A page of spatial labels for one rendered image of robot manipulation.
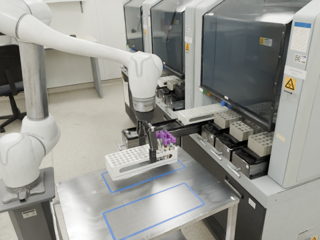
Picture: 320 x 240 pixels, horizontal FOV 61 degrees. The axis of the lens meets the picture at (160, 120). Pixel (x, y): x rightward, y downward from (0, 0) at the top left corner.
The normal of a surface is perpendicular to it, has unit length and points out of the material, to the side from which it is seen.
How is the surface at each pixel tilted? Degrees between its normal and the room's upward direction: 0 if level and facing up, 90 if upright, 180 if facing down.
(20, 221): 90
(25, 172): 90
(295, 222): 90
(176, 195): 0
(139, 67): 77
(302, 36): 90
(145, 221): 0
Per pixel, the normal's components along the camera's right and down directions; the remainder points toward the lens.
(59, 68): 0.37, 0.39
